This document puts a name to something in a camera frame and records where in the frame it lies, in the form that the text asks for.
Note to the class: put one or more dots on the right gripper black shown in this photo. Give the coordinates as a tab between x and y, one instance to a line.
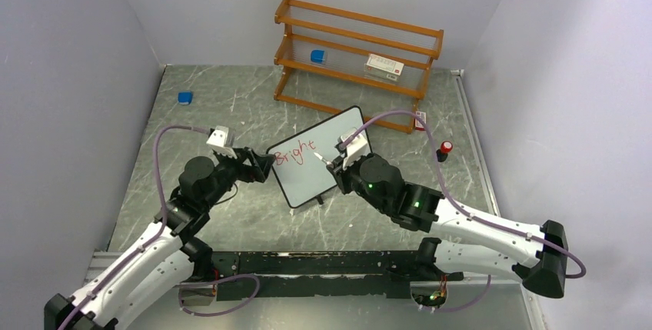
341	175

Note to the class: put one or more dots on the blue eraser on table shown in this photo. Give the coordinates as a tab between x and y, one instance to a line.
185	98

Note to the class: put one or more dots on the aluminium frame rail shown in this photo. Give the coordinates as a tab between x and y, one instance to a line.
258	217

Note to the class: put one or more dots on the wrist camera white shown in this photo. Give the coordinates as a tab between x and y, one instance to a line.
221	142
356	149

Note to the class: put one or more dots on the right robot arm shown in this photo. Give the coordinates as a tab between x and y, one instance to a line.
466	239

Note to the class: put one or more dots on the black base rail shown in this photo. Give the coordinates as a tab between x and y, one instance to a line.
308	274

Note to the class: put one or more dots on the small red white box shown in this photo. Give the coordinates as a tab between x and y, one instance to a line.
420	121

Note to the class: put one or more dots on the red whiteboard marker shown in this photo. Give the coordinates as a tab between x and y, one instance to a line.
324	160

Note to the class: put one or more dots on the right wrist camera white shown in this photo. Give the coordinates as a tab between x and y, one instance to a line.
356	149

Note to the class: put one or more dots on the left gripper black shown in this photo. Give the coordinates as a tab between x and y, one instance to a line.
258	167

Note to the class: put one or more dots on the red emergency stop button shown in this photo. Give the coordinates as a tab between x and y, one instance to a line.
444	150

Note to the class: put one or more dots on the blue eraser on rack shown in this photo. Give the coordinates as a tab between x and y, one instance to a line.
318	56

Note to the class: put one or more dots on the white red box on rack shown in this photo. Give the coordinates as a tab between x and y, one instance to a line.
384	68

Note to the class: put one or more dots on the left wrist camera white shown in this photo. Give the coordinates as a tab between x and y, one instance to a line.
221	142

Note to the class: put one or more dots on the wooden two-tier rack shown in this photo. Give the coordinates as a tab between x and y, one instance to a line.
348	38

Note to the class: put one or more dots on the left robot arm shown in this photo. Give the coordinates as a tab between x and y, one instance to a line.
168	253

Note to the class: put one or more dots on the whiteboard with black frame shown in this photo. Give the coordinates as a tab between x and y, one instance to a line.
299	164

